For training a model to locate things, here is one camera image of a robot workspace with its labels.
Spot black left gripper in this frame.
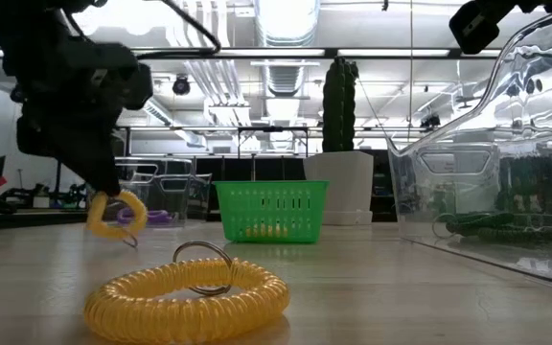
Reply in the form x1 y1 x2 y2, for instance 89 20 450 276
14 42 139 196

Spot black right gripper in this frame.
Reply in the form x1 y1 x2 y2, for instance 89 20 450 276
515 0 552 13

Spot yellow spring coil keychain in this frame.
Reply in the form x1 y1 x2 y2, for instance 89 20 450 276
82 241 290 345
242 222 290 240
86 189 149 249

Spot background robot arms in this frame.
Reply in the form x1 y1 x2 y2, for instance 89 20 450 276
2 181 88 210

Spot clear plastic bin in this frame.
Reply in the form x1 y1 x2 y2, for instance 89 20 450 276
112 156 213 226
385 4 552 288

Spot black ceiling spotlight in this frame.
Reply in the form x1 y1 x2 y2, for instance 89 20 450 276
171 74 193 97
419 112 443 130

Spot green plastic basket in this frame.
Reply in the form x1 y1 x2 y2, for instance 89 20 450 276
213 179 330 244

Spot black beam with light strips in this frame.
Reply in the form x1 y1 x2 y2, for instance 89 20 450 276
0 46 503 60

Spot green cactus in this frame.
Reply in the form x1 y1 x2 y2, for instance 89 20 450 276
321 57 359 153

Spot white hexagonal plant pot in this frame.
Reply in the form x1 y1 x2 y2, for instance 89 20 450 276
303 150 375 225

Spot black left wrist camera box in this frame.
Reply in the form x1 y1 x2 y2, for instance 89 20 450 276
112 61 155 111

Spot thin hanging cable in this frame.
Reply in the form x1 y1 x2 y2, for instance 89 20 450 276
407 0 414 143

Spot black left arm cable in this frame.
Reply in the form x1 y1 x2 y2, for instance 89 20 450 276
134 0 223 61

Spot black background workbench frame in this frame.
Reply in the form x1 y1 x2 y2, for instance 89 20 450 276
115 124 430 159

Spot silver ventilation duct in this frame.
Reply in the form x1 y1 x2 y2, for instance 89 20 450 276
251 0 325 48

